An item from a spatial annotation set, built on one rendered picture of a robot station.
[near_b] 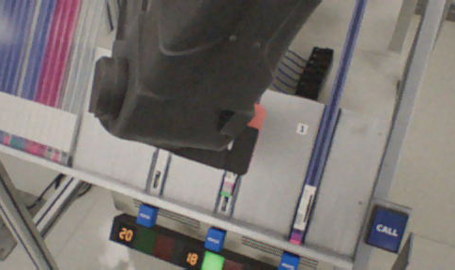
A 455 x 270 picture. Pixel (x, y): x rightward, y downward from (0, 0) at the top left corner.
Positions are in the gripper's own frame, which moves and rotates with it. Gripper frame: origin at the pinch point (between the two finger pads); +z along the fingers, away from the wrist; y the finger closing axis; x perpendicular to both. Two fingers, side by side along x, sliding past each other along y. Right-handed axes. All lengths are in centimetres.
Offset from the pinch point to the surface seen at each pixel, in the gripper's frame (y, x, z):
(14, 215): 47, 30, 39
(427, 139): -44, -23, 138
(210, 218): -0.4, 11.7, 14.4
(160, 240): 6.9, 18.0, 18.5
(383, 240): -22.6, 6.6, 11.1
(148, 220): 8.8, 15.3, 16.0
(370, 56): -15, -29, 63
